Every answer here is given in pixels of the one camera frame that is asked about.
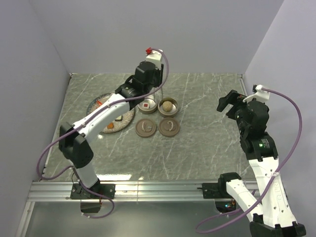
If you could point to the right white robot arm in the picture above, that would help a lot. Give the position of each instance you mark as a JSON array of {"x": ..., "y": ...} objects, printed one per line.
[{"x": 270, "y": 214}]

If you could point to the orange fried piece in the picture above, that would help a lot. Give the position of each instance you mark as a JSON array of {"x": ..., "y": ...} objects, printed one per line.
[{"x": 110, "y": 126}]

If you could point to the silver glitter plate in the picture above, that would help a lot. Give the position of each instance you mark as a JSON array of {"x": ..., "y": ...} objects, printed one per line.
[{"x": 118, "y": 125}]

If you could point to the red-centre sushi roll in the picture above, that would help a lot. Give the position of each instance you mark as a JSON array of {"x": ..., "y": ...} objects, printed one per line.
[{"x": 146, "y": 105}]

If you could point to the right brown round lid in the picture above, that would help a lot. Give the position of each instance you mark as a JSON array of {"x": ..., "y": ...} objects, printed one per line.
[{"x": 169, "y": 127}]

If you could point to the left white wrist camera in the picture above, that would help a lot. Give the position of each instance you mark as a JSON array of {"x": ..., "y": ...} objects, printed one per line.
[{"x": 154, "y": 57}]

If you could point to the aluminium mounting rail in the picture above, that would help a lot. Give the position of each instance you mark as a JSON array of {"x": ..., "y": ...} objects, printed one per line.
[{"x": 125, "y": 191}]

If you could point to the round metal container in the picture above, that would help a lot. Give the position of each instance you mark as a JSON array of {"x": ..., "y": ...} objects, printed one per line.
[
  {"x": 151, "y": 110},
  {"x": 174, "y": 110}
]

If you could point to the beige steamed bun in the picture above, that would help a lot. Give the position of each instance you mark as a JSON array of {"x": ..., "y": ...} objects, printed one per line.
[{"x": 167, "y": 106}]

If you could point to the left brown round lid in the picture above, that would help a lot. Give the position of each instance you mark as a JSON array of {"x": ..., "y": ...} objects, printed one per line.
[{"x": 145, "y": 128}]

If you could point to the right round metal container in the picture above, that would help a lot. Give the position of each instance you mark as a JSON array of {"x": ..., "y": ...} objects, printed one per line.
[{"x": 174, "y": 110}]

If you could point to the left round metal container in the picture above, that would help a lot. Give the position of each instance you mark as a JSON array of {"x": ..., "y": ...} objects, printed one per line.
[{"x": 151, "y": 110}]

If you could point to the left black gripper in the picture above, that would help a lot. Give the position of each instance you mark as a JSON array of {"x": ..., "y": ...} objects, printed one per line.
[{"x": 159, "y": 72}]

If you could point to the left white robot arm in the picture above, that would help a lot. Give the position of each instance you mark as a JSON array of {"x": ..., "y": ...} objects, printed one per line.
[{"x": 75, "y": 138}]

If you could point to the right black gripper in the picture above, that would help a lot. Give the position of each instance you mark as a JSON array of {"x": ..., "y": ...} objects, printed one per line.
[{"x": 232, "y": 98}]

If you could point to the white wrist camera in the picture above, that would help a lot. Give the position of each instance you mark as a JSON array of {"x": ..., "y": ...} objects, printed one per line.
[
  {"x": 154, "y": 57},
  {"x": 259, "y": 94}
]

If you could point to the white-topped sushi piece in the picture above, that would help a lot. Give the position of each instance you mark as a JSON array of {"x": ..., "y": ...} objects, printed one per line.
[{"x": 119, "y": 118}]

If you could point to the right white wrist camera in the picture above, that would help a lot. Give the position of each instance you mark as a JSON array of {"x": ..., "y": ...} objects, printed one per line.
[{"x": 259, "y": 94}]

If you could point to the brown round lid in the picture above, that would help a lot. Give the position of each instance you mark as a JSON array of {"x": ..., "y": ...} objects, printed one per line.
[
  {"x": 145, "y": 128},
  {"x": 169, "y": 127}
]

